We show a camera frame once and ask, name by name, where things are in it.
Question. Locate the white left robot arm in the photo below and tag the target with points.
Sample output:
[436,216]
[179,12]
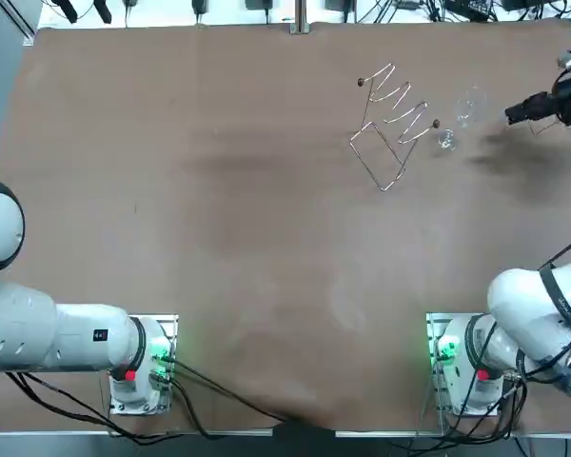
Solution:
[28,323]

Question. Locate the black box adapter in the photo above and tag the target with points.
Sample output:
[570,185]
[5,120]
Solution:
[518,4]

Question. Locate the aluminium frame profile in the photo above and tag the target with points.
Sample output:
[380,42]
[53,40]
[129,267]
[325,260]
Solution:
[19,21]

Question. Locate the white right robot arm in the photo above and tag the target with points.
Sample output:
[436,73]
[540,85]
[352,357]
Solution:
[518,304]

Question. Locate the black adapter with white print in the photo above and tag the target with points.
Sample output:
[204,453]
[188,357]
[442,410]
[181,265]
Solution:
[471,7]

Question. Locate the aluminium upright post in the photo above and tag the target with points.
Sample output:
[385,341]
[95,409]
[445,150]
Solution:
[301,16]

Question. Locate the clear glass goblet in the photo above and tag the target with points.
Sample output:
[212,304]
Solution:
[471,105]

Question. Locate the large black power brick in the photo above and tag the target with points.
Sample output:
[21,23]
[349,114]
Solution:
[259,4]
[340,5]

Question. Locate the black junction box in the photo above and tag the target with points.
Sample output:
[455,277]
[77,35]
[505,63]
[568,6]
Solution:
[304,431]

